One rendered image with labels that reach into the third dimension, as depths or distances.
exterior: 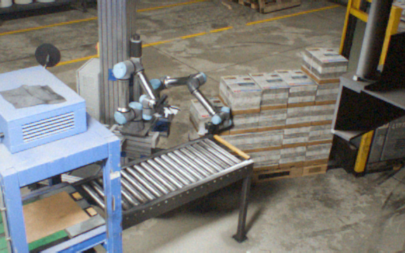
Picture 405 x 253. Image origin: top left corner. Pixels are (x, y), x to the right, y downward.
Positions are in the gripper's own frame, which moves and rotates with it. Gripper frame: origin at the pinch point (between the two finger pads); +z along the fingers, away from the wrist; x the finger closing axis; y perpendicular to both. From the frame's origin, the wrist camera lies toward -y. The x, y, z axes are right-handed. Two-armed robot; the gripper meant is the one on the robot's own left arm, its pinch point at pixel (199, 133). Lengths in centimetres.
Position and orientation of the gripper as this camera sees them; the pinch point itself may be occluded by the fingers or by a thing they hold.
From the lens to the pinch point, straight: 463.1
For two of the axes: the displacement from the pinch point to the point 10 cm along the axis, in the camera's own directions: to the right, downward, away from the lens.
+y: 0.5, -8.7, -4.9
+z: -7.8, 2.7, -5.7
